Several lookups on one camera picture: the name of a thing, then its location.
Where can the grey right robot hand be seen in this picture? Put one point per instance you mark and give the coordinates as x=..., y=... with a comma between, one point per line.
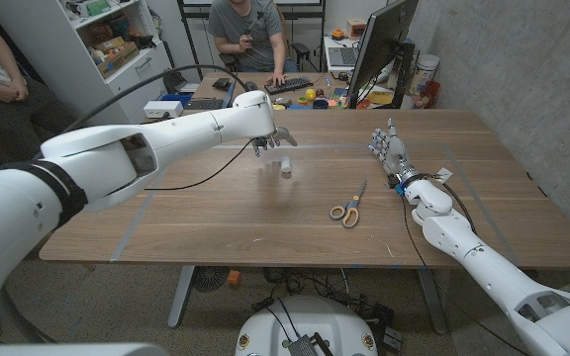
x=396, y=153

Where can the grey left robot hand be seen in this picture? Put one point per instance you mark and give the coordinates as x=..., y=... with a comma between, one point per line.
x=272, y=138

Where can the black forked stick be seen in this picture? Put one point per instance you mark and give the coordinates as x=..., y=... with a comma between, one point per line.
x=257, y=19

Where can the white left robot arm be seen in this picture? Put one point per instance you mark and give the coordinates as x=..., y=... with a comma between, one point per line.
x=92, y=168

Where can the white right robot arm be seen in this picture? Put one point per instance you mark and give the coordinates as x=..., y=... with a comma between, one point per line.
x=463, y=242

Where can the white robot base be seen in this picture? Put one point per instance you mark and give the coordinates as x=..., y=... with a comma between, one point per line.
x=314, y=321

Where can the white bandage roll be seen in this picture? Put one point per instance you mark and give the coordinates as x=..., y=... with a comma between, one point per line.
x=286, y=164

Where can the orange and grey scissors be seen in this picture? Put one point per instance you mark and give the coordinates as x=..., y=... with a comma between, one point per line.
x=350, y=211

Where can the white paper tag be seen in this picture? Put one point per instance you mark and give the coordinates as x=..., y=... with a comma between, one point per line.
x=444, y=174

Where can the black keyboard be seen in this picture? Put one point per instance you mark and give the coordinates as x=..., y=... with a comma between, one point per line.
x=287, y=85

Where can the black computer mouse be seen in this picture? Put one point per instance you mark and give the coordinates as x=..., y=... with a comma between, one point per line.
x=252, y=85

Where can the yellow ball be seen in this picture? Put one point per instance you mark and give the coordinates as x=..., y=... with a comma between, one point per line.
x=311, y=94

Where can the navy blue cup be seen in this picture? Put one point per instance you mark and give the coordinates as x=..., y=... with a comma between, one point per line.
x=320, y=104

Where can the red container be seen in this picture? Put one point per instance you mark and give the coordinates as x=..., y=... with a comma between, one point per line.
x=428, y=94

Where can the black wallet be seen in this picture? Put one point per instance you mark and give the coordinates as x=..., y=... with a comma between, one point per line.
x=221, y=83

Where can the dark laptop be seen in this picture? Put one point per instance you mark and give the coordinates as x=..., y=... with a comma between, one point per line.
x=205, y=104

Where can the wooden rear desk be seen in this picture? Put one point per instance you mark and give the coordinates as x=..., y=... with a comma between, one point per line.
x=211, y=91

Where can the white plastic tub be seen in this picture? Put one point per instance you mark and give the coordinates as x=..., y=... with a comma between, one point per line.
x=426, y=71

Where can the silver laptop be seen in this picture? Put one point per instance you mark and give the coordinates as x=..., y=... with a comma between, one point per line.
x=343, y=57

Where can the black computer monitor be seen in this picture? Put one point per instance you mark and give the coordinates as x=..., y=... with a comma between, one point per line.
x=379, y=44

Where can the black backpack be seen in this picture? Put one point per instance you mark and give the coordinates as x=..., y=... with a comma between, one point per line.
x=173, y=84

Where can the white power box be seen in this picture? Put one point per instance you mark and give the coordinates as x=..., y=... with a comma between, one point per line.
x=162, y=109

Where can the person in grey t-shirt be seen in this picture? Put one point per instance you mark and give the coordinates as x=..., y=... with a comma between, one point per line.
x=235, y=22

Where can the orange box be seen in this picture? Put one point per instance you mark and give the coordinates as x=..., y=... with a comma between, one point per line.
x=355, y=28

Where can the small orange block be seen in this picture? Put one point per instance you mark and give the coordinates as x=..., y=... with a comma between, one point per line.
x=234, y=277

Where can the grey table leg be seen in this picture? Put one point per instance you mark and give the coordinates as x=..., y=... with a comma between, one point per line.
x=181, y=296
x=432, y=301

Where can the black floor fan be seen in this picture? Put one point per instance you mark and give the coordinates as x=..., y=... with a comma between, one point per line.
x=210, y=278

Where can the cardboard box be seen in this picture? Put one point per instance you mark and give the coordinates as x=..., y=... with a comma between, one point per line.
x=117, y=59

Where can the white shelf cabinet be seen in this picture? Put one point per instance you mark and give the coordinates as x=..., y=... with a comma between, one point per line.
x=77, y=74

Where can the white robot chest shell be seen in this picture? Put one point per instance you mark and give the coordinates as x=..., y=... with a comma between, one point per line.
x=67, y=350

